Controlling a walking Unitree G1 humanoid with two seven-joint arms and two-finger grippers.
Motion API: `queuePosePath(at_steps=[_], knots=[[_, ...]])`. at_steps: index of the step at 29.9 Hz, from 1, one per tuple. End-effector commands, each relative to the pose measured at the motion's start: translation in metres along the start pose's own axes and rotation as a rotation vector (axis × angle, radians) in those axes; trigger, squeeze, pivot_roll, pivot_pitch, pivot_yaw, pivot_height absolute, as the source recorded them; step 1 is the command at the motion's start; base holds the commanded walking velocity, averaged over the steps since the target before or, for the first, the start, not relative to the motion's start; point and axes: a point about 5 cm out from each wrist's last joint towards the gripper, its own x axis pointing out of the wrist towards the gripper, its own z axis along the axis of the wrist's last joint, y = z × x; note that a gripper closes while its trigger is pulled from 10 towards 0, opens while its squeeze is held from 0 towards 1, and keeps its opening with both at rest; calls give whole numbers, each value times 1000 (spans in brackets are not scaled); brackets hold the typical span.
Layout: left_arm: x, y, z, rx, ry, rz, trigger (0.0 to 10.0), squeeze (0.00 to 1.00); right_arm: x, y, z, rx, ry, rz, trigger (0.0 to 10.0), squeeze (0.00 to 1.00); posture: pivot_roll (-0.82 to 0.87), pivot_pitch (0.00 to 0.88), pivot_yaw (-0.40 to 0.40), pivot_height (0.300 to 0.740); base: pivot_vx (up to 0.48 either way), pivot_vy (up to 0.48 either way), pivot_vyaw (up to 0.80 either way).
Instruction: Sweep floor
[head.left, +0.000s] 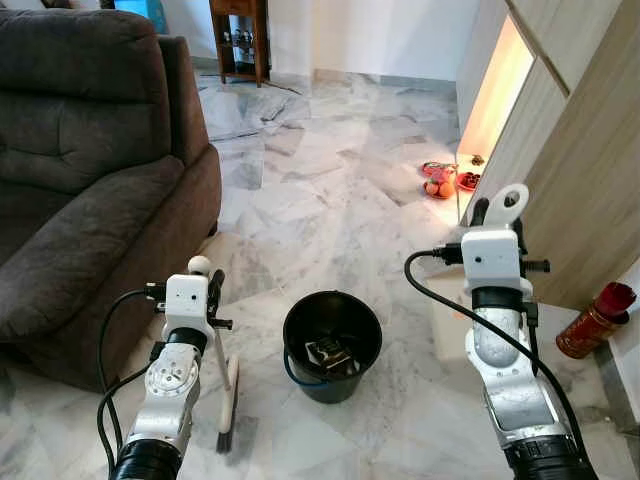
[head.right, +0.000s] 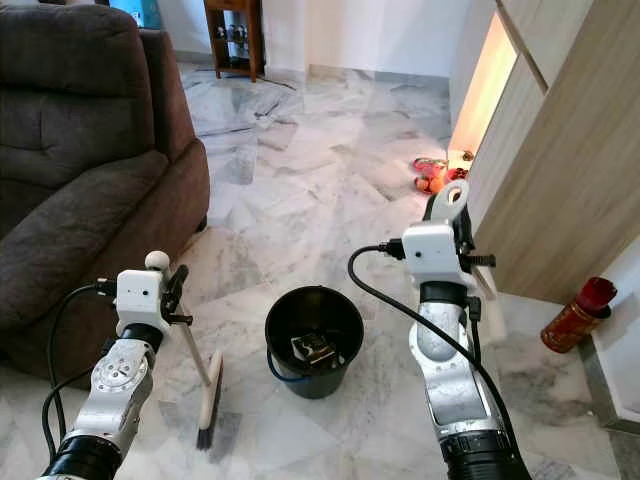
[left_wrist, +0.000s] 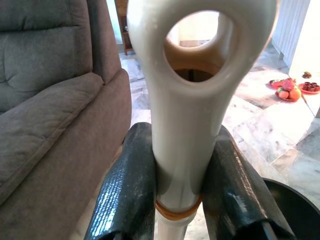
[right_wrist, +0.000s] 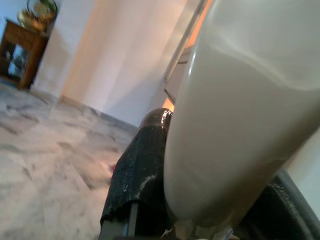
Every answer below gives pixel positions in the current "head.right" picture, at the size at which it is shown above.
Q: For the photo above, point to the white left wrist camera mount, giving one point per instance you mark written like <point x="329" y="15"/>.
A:
<point x="138" y="295"/>

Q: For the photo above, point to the dark wooden side table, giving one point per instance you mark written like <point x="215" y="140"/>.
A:
<point x="235" y="8"/>

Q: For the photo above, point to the light wood cabinet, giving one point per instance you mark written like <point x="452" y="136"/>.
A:
<point x="580" y="150"/>

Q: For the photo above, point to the dark brown fabric sofa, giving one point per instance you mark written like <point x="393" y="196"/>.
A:
<point x="80" y="150"/>

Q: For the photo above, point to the orange fruit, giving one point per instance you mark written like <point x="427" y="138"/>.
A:
<point x="427" y="184"/>

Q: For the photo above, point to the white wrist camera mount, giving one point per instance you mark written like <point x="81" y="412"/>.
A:
<point x="430" y="252"/>
<point x="138" y="295"/>

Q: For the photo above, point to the black plastic bucket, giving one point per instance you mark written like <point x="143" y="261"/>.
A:
<point x="345" y="365"/>

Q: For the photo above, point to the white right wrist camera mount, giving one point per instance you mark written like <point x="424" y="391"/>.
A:
<point x="430" y="252"/>

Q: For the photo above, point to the crumpled packaging scrap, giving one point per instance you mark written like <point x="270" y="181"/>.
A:
<point x="315" y="350"/>

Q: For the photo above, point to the blue box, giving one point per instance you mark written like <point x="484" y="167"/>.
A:
<point x="148" y="12"/>

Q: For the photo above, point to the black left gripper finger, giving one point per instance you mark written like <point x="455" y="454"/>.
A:
<point x="178" y="277"/>

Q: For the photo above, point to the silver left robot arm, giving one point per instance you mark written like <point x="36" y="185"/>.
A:
<point x="110" y="390"/>

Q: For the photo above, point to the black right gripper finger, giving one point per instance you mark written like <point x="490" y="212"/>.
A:
<point x="430" y="212"/>

